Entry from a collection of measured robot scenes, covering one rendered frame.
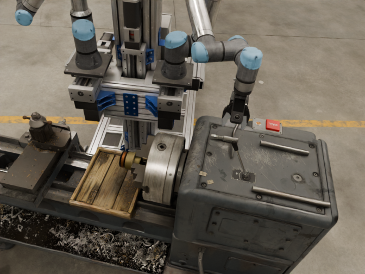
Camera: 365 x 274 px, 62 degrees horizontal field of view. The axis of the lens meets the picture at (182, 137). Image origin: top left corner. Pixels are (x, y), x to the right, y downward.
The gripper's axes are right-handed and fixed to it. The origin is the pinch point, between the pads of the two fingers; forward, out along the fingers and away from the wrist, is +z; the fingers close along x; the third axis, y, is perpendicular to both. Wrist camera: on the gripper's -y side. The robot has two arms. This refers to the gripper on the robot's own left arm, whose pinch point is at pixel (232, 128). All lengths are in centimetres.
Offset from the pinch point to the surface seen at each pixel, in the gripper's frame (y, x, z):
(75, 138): 8, 82, 39
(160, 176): -24.1, 25.0, 11.5
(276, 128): 8.2, -19.7, 3.0
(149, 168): -22.6, 30.0, 10.0
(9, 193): -34, 94, 37
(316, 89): 231, -107, 130
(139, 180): -24.4, 34.0, 17.4
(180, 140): -6.9, 20.6, 6.8
